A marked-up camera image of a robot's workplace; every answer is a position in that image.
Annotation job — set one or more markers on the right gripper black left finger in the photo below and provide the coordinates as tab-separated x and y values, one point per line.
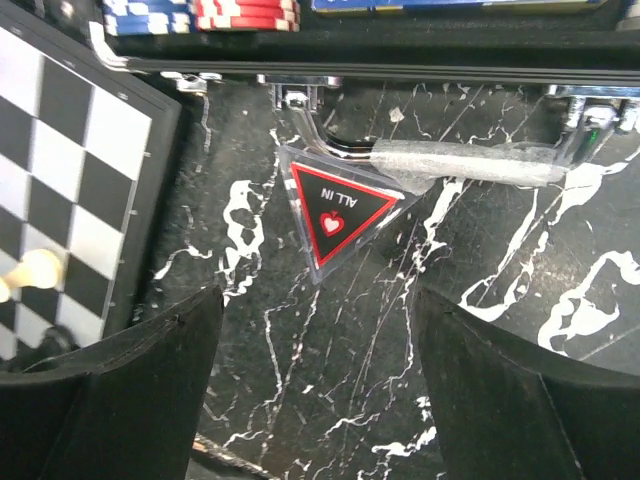
126	407

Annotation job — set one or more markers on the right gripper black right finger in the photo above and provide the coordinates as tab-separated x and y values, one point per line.
505	408

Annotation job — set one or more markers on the black white chess board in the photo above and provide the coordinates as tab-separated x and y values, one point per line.
85	155

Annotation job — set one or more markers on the triangular all-in marker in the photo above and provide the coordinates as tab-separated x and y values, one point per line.
338	207

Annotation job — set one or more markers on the black poker set case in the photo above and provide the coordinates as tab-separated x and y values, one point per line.
590	63

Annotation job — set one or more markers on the blue playing card deck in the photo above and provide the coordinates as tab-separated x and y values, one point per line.
511	6

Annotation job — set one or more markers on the black chess piece right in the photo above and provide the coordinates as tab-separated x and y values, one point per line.
56	341

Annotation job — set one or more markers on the white chess king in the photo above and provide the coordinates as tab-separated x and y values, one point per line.
39	268

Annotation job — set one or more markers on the light blue chip column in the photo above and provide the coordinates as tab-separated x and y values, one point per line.
149	17

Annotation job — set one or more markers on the green blue chip column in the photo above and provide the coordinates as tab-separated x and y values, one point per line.
247	15

